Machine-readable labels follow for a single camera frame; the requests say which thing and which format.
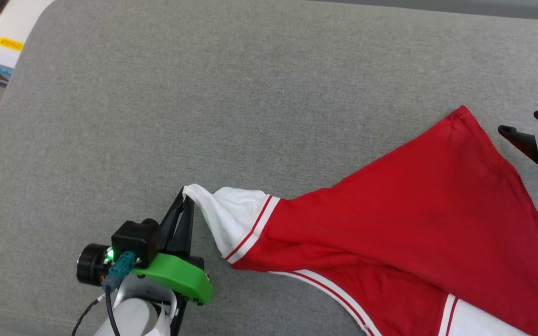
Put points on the red and white garment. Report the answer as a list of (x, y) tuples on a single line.
[(414, 210)]

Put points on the yellow label sticker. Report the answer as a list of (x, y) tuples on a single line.
[(10, 44)]

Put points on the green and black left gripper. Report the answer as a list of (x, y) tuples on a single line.
[(180, 277)]

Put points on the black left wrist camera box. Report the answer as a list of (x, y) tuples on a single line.
[(133, 240)]

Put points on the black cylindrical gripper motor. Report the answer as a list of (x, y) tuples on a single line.
[(92, 263)]

